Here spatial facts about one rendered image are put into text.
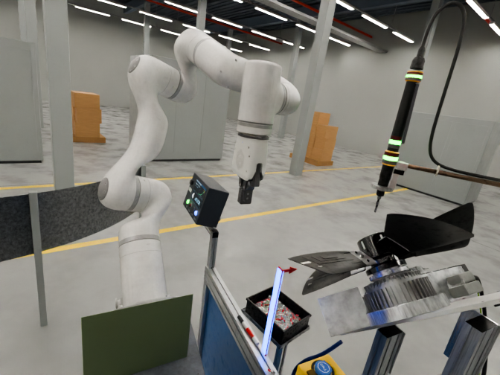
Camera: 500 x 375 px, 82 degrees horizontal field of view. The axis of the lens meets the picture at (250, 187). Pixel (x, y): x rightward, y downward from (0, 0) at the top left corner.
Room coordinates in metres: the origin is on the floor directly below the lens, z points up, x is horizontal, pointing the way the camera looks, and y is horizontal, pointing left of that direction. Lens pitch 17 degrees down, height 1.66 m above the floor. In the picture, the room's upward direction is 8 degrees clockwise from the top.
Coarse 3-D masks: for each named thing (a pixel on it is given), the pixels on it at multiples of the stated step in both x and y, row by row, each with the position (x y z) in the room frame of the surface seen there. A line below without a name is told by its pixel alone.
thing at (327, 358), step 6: (312, 360) 0.56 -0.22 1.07; (318, 360) 0.56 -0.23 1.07; (324, 360) 0.57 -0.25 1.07; (330, 360) 0.57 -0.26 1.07; (300, 366) 0.54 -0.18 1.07; (306, 366) 0.54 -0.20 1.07; (312, 366) 0.55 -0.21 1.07; (330, 366) 0.55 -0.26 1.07; (336, 366) 0.56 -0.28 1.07; (300, 372) 0.53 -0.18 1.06; (306, 372) 0.53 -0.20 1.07; (336, 372) 0.54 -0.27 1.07; (342, 372) 0.54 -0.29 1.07
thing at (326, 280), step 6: (312, 276) 1.12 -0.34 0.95; (318, 276) 1.09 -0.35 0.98; (324, 276) 1.06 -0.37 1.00; (330, 276) 1.04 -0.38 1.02; (336, 276) 1.01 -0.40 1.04; (342, 276) 1.00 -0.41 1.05; (348, 276) 0.98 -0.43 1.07; (306, 282) 1.11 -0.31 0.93; (318, 282) 1.05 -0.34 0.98; (324, 282) 1.02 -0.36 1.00; (330, 282) 1.00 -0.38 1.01; (306, 288) 1.05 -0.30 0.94; (312, 288) 1.03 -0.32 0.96; (318, 288) 1.01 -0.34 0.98; (306, 294) 1.01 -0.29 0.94
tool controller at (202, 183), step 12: (192, 180) 1.43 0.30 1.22; (204, 180) 1.36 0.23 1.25; (204, 192) 1.27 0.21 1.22; (216, 192) 1.26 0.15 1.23; (192, 204) 1.34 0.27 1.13; (204, 204) 1.24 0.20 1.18; (216, 204) 1.26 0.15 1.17; (192, 216) 1.29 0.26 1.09; (204, 216) 1.24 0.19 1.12; (216, 216) 1.27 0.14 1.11
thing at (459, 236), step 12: (396, 216) 0.76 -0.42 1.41; (408, 216) 0.74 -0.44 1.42; (396, 228) 0.84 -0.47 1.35; (408, 228) 0.81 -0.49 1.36; (420, 228) 0.78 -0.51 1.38; (432, 228) 0.76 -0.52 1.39; (444, 228) 0.74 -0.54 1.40; (456, 228) 0.72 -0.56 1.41; (396, 240) 0.89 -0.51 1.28; (408, 240) 0.85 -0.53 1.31; (420, 240) 0.82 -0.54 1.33; (432, 240) 0.79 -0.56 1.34; (444, 240) 0.77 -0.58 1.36; (456, 240) 0.75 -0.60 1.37
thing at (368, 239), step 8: (360, 240) 0.99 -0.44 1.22; (368, 240) 0.97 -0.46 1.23; (376, 240) 0.96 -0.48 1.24; (360, 248) 0.99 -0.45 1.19; (368, 248) 0.96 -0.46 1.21; (376, 248) 0.94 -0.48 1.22; (368, 256) 0.95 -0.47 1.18; (376, 256) 0.93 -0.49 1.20; (384, 256) 0.93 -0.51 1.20; (392, 256) 0.94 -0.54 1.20; (384, 264) 0.89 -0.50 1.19; (392, 264) 0.89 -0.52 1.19; (400, 264) 0.89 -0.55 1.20; (368, 272) 0.92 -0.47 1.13; (376, 272) 0.91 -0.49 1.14
